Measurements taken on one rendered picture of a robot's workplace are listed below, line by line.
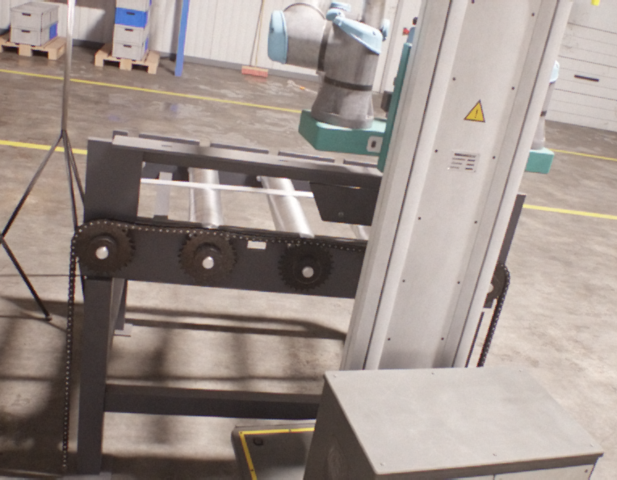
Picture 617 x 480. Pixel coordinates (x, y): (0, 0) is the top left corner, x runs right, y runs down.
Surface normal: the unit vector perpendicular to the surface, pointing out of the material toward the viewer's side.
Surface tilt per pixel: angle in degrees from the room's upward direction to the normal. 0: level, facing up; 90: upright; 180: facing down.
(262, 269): 90
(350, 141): 90
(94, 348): 90
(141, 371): 0
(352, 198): 90
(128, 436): 0
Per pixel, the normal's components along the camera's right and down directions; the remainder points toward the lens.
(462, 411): 0.18, -0.92
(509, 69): 0.30, 0.40
